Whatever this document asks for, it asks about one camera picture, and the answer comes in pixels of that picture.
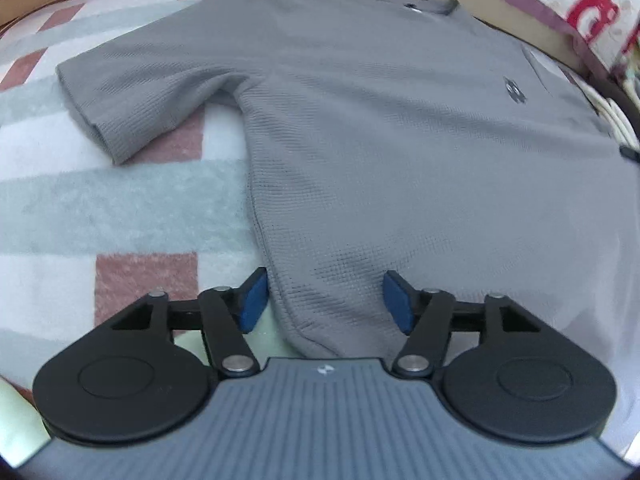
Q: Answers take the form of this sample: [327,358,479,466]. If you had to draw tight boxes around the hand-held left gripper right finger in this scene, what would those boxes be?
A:
[382,270,542,379]

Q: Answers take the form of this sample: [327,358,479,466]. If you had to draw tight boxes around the grey waffle t-shirt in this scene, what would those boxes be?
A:
[55,0,640,361]

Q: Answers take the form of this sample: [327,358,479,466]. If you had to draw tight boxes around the light green quilt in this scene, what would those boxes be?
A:
[0,305,306,468]

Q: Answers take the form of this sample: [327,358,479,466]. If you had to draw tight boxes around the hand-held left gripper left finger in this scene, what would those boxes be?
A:
[110,266,269,378]

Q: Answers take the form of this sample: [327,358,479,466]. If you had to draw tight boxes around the stack of folded clothes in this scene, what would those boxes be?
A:
[580,75,640,161]

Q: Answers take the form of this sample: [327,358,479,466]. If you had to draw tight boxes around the checked dog print blanket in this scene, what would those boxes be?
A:
[0,0,640,456]

